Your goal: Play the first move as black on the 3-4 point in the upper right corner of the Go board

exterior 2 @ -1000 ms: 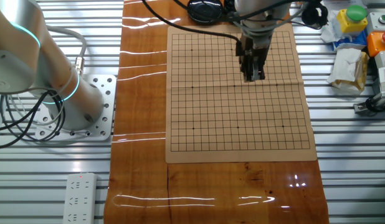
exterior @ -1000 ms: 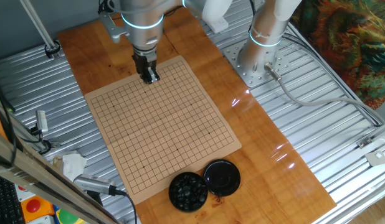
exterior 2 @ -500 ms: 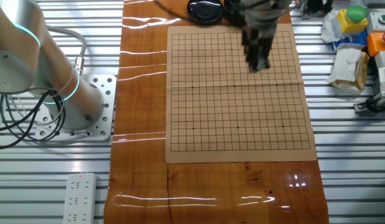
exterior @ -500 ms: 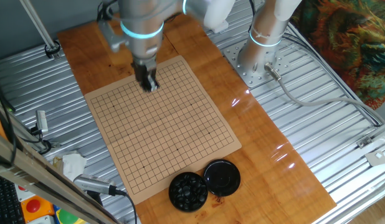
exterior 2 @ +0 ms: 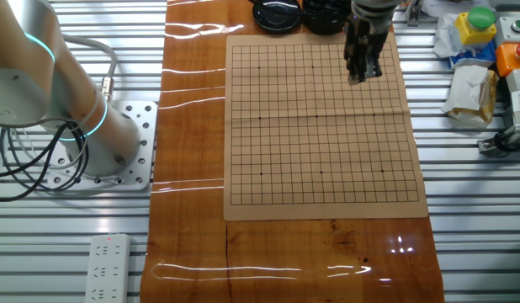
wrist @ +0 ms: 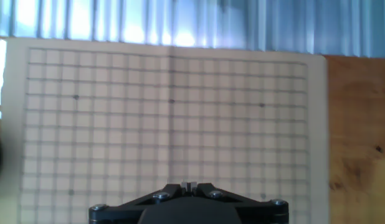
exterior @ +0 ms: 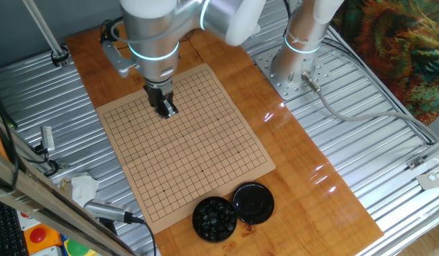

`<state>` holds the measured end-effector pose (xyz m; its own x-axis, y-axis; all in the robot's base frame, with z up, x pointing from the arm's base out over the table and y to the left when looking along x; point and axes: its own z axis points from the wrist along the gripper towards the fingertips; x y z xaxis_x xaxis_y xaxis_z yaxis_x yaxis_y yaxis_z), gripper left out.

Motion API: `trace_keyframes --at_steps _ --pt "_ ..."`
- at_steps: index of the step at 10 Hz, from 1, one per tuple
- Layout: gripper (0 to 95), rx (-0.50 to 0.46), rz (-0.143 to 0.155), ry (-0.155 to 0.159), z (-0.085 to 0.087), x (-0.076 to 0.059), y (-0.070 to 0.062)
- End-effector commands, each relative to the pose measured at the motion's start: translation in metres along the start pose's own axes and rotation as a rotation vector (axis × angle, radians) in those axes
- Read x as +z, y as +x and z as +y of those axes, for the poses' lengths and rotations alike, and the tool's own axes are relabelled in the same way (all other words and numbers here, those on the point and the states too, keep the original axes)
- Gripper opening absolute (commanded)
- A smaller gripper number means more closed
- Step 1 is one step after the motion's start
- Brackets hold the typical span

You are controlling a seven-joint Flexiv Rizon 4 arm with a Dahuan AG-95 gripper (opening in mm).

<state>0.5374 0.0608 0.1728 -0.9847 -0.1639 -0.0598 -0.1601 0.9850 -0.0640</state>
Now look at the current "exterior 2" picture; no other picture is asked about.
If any black bowl lid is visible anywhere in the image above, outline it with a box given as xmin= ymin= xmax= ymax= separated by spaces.
xmin=252 ymin=0 xmax=303 ymax=35

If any grey box silver button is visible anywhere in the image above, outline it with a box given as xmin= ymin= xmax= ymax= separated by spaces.
xmin=494 ymin=15 xmax=520 ymax=46

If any crumpled white plastic wrap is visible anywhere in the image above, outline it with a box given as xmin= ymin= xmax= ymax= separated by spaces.
xmin=432 ymin=12 xmax=470 ymax=59

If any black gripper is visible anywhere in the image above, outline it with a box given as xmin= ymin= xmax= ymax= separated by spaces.
xmin=343 ymin=17 xmax=388 ymax=86

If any blue pack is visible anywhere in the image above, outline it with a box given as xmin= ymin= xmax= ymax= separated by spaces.
xmin=448 ymin=41 xmax=498 ymax=70

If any wood grain table sheet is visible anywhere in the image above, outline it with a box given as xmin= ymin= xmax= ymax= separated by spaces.
xmin=140 ymin=0 xmax=446 ymax=303

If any aluminium pole with foot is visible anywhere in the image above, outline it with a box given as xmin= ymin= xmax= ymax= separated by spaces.
xmin=405 ymin=0 xmax=423 ymax=27

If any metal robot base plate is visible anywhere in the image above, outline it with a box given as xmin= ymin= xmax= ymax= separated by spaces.
xmin=47 ymin=99 xmax=159 ymax=193

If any white power strip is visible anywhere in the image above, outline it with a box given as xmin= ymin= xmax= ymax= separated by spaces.
xmin=83 ymin=233 xmax=132 ymax=303

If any camera stand foot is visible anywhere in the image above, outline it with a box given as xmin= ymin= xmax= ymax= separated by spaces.
xmin=477 ymin=125 xmax=520 ymax=157

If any yellow box green button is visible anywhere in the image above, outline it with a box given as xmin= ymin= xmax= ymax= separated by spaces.
xmin=454 ymin=6 xmax=498 ymax=46

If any grey cable with metal plug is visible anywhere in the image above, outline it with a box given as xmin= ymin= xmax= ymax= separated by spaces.
xmin=61 ymin=34 xmax=118 ymax=104

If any orange box red button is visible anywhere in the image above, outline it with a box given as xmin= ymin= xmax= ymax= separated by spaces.
xmin=495 ymin=41 xmax=520 ymax=78

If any black bowl of Go stones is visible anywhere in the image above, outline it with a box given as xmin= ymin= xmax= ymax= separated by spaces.
xmin=300 ymin=0 xmax=353 ymax=36

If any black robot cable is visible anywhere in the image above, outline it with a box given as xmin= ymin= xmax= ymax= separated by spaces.
xmin=0 ymin=120 xmax=91 ymax=203

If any white paper sheet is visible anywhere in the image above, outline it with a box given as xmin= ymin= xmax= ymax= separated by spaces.
xmin=422 ymin=0 xmax=496 ymax=18

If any yellow plastic packet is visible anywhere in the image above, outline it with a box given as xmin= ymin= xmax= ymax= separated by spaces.
xmin=447 ymin=70 xmax=500 ymax=130

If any white control box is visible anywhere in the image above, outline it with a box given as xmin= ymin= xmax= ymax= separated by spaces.
xmin=506 ymin=69 xmax=520 ymax=93

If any tan paper Go board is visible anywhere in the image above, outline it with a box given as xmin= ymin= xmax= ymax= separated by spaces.
xmin=223 ymin=32 xmax=429 ymax=222

